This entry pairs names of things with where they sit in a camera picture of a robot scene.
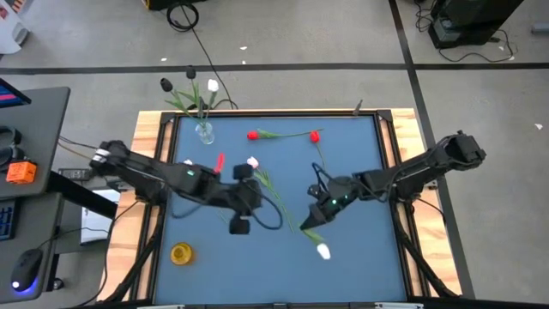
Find white tulip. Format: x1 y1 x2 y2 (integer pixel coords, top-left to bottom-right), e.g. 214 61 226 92
201 78 220 125
301 228 332 261

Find clear glass vase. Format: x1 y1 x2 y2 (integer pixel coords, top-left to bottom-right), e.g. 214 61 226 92
195 120 215 146

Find black floor cable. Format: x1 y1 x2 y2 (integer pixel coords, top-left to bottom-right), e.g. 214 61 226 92
166 2 239 111
413 0 520 64

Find wooden table board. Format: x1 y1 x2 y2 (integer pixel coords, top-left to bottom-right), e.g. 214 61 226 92
97 107 463 301

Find black equipment case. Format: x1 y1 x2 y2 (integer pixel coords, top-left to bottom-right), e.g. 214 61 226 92
427 0 525 50

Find black headphones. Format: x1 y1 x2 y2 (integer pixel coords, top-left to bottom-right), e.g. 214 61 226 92
0 125 25 167

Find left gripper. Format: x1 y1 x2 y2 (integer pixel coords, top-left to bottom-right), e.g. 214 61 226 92
222 163 264 236

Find blue-grey table mat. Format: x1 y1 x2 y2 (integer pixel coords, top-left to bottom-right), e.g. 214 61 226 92
154 114 407 305

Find red tulip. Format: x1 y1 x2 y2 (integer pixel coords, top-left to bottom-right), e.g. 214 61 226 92
246 127 325 142
309 130 328 171

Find grey desk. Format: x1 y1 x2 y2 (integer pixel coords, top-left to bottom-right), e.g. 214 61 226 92
0 191 61 305
0 87 72 201

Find black computer mouse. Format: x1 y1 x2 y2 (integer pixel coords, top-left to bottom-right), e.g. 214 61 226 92
9 247 44 294

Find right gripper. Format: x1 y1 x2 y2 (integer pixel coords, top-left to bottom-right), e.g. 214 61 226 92
299 175 359 230

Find computer monitor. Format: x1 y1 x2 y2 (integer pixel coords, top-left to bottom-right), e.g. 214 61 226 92
0 78 32 109

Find black power strip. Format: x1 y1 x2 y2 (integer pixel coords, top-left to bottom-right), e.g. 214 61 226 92
57 167 94 181

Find orange box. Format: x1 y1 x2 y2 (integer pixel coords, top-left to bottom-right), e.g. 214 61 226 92
5 161 38 185

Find black camera cable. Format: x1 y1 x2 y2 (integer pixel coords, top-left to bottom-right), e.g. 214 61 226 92
250 188 284 231
311 161 329 190

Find gold vase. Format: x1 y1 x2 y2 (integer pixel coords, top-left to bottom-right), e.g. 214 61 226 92
169 242 196 266

